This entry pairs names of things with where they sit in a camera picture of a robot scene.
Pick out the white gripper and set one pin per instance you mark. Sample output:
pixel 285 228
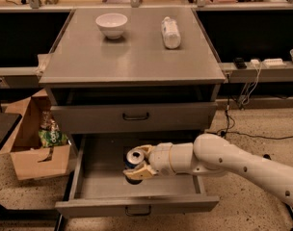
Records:
pixel 160 159

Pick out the blue pepsi can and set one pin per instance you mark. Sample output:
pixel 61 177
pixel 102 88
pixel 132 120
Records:
pixel 133 158

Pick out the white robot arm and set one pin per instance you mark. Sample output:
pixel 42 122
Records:
pixel 210 154

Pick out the closed grey upper drawer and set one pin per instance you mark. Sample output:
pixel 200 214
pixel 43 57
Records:
pixel 134 117

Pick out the open grey middle drawer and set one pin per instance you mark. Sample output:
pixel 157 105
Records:
pixel 99 187

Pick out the grey metal drawer cabinet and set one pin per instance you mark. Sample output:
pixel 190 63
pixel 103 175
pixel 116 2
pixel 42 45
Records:
pixel 88 69

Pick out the green snack bag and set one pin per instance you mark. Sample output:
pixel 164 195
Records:
pixel 52 138

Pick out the brown snack bag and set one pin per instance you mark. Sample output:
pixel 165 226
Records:
pixel 48 122

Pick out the brown cardboard box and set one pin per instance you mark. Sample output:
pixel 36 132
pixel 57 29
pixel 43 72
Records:
pixel 31 160

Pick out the clear plastic water bottle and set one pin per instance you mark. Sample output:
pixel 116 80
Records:
pixel 170 33

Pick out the black small device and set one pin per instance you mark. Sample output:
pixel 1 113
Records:
pixel 239 63

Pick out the white ceramic bowl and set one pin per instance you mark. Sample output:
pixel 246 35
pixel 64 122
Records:
pixel 112 25

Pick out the white charger plug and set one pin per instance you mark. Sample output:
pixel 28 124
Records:
pixel 255 61

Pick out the white power strip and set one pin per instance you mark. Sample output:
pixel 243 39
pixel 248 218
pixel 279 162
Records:
pixel 274 63

